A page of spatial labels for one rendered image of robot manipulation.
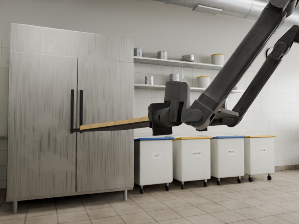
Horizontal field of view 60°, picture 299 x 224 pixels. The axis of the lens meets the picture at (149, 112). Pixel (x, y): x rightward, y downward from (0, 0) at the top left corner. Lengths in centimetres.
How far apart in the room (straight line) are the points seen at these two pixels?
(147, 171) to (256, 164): 195
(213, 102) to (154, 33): 394
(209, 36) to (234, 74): 443
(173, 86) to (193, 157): 323
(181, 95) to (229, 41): 469
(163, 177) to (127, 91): 133
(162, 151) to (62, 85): 161
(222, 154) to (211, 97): 354
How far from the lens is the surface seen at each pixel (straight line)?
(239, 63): 72
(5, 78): 399
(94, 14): 438
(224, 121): 128
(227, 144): 426
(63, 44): 324
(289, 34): 125
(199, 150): 396
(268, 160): 484
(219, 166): 420
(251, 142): 459
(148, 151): 358
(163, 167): 372
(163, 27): 469
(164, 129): 81
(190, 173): 393
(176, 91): 72
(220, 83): 71
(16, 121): 307
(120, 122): 97
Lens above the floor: 96
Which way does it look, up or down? 3 degrees up
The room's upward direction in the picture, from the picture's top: straight up
